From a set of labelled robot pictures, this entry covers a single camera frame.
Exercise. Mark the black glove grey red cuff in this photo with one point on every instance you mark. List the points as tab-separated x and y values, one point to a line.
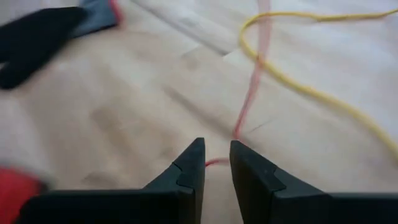
31	40

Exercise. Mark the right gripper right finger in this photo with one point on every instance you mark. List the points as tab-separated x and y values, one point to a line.
280	207

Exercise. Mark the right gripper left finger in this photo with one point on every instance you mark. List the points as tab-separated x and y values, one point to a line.
124	207

